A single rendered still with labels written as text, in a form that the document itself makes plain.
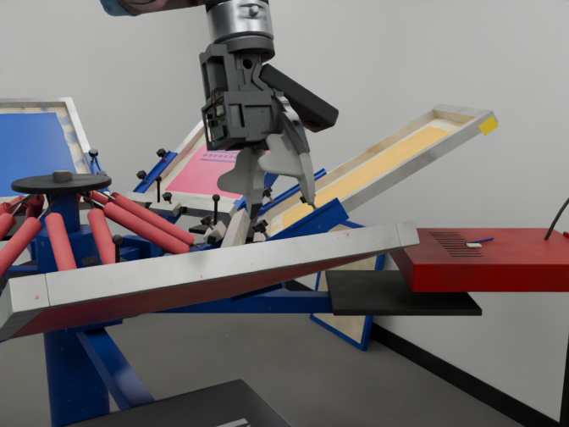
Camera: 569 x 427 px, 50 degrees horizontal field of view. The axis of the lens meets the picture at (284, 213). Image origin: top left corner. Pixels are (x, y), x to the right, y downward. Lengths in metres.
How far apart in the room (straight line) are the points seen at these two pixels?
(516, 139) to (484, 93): 0.29
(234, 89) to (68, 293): 0.30
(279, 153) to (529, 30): 2.43
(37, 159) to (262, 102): 2.40
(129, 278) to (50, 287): 0.09
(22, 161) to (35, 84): 2.42
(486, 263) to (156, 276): 1.31
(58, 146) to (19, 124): 0.24
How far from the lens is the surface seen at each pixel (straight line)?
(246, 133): 0.67
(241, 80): 0.71
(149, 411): 1.38
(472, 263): 1.89
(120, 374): 1.62
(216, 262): 0.78
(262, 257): 0.81
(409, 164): 1.72
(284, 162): 0.65
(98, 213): 1.95
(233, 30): 0.71
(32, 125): 3.25
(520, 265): 1.94
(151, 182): 2.79
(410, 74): 3.55
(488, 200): 3.16
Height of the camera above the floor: 1.63
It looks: 12 degrees down
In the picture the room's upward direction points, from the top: straight up
